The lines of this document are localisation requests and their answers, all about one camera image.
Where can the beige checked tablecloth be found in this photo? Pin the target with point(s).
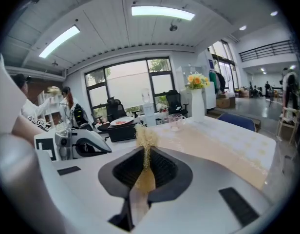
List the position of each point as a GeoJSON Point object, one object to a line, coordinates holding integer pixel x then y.
{"type": "Point", "coordinates": [213, 140]}

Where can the blue chair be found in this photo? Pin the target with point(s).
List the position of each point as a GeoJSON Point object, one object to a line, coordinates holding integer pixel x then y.
{"type": "Point", "coordinates": [237, 122]}

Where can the black-framed window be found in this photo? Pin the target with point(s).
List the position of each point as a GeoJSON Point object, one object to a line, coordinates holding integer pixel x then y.
{"type": "Point", "coordinates": [128, 82]}

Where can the wooden rack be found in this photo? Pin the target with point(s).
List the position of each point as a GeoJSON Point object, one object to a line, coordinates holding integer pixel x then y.
{"type": "Point", "coordinates": [288, 123]}

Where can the white water dispenser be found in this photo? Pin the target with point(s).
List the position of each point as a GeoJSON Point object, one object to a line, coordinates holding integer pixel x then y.
{"type": "Point", "coordinates": [149, 114]}

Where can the yellow flower bouquet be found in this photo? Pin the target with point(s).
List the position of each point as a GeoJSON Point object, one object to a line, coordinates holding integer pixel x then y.
{"type": "Point", "coordinates": [197, 81]}

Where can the white plate with red stain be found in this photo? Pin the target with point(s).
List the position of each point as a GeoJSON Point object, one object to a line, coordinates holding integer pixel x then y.
{"type": "Point", "coordinates": [122, 121]}

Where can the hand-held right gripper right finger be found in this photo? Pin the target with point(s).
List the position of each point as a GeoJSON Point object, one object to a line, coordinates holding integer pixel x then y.
{"type": "Point", "coordinates": [201, 191]}

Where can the long ceiling light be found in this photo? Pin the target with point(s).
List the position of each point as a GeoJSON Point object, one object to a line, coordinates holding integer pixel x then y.
{"type": "Point", "coordinates": [60, 41]}
{"type": "Point", "coordinates": [162, 12]}

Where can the black balcony railing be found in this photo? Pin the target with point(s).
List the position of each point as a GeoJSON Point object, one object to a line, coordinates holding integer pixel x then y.
{"type": "Point", "coordinates": [267, 51]}

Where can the clear glass cup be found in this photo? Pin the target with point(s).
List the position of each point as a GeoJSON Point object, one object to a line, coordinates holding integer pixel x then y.
{"type": "Point", "coordinates": [176, 122]}

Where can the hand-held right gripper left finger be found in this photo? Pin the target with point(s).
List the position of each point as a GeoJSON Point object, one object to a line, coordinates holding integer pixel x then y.
{"type": "Point", "coordinates": [86, 179]}

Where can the black office chair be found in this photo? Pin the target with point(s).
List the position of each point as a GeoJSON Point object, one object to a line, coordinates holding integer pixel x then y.
{"type": "Point", "coordinates": [175, 103]}
{"type": "Point", "coordinates": [117, 110]}

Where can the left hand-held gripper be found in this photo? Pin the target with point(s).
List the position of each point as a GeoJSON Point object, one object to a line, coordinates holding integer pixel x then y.
{"type": "Point", "coordinates": [63, 142]}

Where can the white cabinet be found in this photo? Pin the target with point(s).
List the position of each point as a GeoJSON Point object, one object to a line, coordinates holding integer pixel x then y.
{"type": "Point", "coordinates": [211, 99]}

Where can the water dispenser bottle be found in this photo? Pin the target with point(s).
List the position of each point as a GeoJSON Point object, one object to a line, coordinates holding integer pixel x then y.
{"type": "Point", "coordinates": [145, 96]}

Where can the white shelf unit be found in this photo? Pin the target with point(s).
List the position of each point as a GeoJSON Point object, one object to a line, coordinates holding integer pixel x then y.
{"type": "Point", "coordinates": [46, 106]}

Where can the person's left forearm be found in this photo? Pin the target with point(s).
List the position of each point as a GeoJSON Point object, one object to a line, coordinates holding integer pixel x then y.
{"type": "Point", "coordinates": [25, 129]}

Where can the black box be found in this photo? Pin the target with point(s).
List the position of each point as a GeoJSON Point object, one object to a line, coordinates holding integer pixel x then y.
{"type": "Point", "coordinates": [123, 133]}

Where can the white vase with flowers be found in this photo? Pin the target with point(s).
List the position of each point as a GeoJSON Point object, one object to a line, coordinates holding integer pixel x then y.
{"type": "Point", "coordinates": [186, 91]}

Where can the clothes rack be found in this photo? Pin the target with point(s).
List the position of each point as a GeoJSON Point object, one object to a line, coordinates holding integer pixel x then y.
{"type": "Point", "coordinates": [217, 82]}

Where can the cardboard box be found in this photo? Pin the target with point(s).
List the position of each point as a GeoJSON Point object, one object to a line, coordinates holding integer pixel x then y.
{"type": "Point", "coordinates": [223, 103]}

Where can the ceiling spotlight fixture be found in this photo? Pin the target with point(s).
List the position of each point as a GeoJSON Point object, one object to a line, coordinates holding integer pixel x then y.
{"type": "Point", "coordinates": [55, 63]}
{"type": "Point", "coordinates": [173, 28]}

